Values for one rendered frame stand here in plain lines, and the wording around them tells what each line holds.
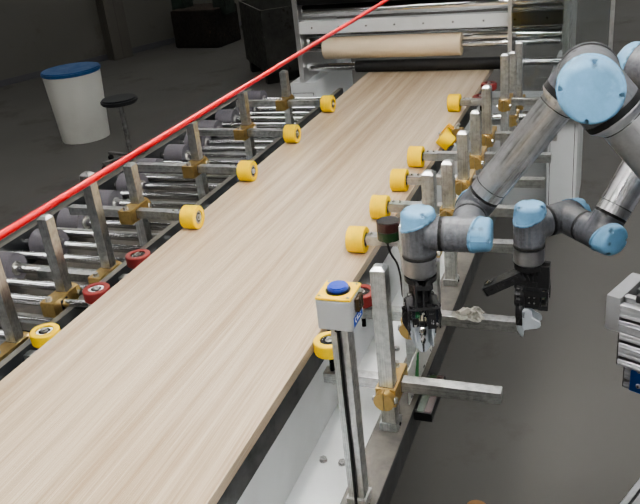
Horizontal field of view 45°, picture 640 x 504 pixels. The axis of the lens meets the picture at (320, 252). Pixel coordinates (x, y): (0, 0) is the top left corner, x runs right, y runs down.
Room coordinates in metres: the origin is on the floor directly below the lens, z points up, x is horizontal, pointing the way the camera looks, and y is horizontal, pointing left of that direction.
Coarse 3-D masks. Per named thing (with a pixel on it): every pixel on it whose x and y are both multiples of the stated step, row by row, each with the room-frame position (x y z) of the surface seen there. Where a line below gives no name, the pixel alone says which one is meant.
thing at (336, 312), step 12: (324, 288) 1.30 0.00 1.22; (348, 288) 1.29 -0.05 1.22; (360, 288) 1.30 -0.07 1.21; (324, 300) 1.27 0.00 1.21; (336, 300) 1.25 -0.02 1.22; (348, 300) 1.25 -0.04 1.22; (324, 312) 1.26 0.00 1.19; (336, 312) 1.25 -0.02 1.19; (348, 312) 1.25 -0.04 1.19; (324, 324) 1.27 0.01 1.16; (336, 324) 1.26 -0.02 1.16; (348, 324) 1.25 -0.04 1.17
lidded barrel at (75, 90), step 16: (64, 64) 7.36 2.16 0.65; (80, 64) 7.26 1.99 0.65; (96, 64) 7.17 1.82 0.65; (48, 80) 6.93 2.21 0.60; (64, 80) 6.88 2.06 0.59; (80, 80) 6.92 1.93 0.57; (96, 80) 7.04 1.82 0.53; (48, 96) 7.02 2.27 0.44; (64, 96) 6.89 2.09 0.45; (80, 96) 6.91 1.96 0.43; (96, 96) 7.01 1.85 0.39; (64, 112) 6.91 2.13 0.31; (80, 112) 6.91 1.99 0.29; (96, 112) 6.99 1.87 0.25; (64, 128) 6.94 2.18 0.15; (80, 128) 6.91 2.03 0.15; (96, 128) 6.97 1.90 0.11
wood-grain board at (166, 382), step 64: (320, 128) 3.47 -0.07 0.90; (384, 128) 3.36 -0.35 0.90; (256, 192) 2.72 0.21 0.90; (320, 192) 2.65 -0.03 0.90; (384, 192) 2.58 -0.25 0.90; (192, 256) 2.21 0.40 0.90; (256, 256) 2.16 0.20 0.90; (320, 256) 2.11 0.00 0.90; (128, 320) 1.85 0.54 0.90; (192, 320) 1.81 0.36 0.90; (256, 320) 1.77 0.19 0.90; (0, 384) 1.60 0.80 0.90; (64, 384) 1.57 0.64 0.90; (128, 384) 1.54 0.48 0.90; (192, 384) 1.51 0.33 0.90; (256, 384) 1.48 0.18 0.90; (0, 448) 1.35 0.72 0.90; (64, 448) 1.32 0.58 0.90; (128, 448) 1.30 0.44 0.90; (192, 448) 1.28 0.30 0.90
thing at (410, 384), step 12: (324, 372) 1.62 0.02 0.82; (360, 372) 1.60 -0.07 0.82; (372, 372) 1.60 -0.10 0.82; (360, 384) 1.58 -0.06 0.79; (372, 384) 1.57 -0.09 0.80; (408, 384) 1.54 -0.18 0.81; (420, 384) 1.52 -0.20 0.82; (432, 384) 1.52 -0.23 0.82; (444, 384) 1.51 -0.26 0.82; (456, 384) 1.51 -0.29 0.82; (468, 384) 1.50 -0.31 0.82; (480, 384) 1.50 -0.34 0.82; (444, 396) 1.50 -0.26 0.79; (456, 396) 1.49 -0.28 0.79; (468, 396) 1.48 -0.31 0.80; (480, 396) 1.47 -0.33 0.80; (492, 396) 1.46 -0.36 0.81
